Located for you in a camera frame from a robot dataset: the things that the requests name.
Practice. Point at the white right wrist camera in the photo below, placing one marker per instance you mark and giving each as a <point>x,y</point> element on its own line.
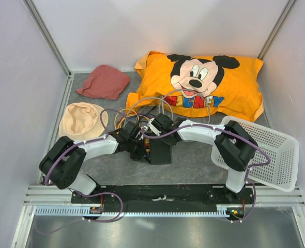
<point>155,126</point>

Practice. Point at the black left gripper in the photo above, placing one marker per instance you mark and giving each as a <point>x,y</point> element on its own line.
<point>141,153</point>

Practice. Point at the red cloth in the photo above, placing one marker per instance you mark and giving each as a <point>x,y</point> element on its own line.
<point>104,82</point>

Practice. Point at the orange Mickey Mouse pillow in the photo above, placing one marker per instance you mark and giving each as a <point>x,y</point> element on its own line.
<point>198,86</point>

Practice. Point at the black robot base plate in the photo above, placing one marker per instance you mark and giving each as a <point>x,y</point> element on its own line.
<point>177,196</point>

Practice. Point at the black network switch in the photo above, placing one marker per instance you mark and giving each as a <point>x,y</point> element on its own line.
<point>158,152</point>

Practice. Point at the peach bucket hat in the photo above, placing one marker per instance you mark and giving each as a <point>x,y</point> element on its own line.
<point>81,121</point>

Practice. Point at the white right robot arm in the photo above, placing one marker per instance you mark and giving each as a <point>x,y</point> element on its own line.
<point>236,147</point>

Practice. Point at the white plastic basket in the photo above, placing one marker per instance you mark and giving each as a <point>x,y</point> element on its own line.
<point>283,151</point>

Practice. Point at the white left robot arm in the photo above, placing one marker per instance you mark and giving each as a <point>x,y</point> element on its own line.
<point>62,164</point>

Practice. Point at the grey slotted cable duct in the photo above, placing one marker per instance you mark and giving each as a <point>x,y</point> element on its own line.
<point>90,212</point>

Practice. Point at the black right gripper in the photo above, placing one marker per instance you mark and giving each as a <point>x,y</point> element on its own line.
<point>171,143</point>

